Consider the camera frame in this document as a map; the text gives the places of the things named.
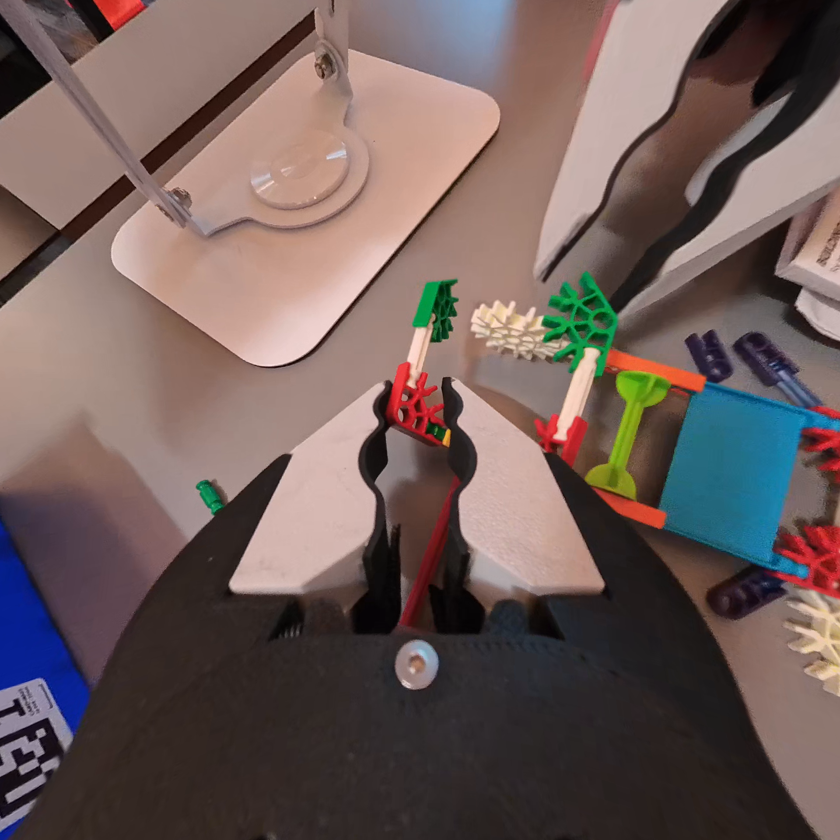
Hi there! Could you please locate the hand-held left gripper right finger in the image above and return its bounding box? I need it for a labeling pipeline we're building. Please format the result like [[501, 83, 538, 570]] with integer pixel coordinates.
[[428, 377, 606, 634]]

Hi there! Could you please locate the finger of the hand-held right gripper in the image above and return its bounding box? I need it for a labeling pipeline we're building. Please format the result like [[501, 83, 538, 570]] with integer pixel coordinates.
[[609, 69, 840, 320], [533, 0, 732, 284]]

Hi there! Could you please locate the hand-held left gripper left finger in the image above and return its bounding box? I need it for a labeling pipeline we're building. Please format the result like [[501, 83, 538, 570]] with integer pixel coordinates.
[[227, 381, 403, 634]]

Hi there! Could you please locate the green toy connector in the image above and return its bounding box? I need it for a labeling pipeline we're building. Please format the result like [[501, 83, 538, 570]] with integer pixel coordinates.
[[411, 279, 459, 342], [541, 272, 619, 376]]

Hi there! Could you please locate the colourful toy construction frame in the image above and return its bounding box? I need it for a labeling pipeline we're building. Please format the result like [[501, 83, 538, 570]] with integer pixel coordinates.
[[386, 298, 840, 588]]

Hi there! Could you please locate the colour printed instruction booklet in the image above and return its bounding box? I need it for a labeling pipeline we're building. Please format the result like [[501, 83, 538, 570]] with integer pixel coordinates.
[[774, 193, 840, 290]]

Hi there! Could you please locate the white instruction leaflet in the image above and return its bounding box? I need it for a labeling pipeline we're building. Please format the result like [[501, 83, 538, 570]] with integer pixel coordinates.
[[794, 285, 840, 343]]

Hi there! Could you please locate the blue rod cross toy assembly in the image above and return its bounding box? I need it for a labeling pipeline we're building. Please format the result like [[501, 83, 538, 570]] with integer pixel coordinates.
[[707, 331, 824, 621]]

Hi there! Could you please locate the purple toy connector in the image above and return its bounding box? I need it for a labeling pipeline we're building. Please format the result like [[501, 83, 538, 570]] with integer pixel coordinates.
[[684, 330, 735, 383]]

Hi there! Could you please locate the blue plastic bin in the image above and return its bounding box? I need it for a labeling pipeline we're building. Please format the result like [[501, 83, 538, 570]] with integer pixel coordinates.
[[0, 515, 91, 840]]

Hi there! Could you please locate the white snowflake toy connector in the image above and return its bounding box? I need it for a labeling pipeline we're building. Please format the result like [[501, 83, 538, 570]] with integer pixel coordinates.
[[784, 587, 840, 698]]

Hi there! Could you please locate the clear round disc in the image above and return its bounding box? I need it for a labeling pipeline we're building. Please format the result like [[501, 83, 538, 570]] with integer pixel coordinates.
[[249, 128, 350, 211]]

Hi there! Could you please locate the orange plastic part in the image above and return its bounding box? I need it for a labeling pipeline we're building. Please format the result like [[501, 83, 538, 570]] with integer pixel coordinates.
[[92, 0, 158, 30]]

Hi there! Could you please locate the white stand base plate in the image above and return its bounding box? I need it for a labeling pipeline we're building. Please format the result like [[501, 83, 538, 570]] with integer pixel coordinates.
[[110, 49, 503, 368]]

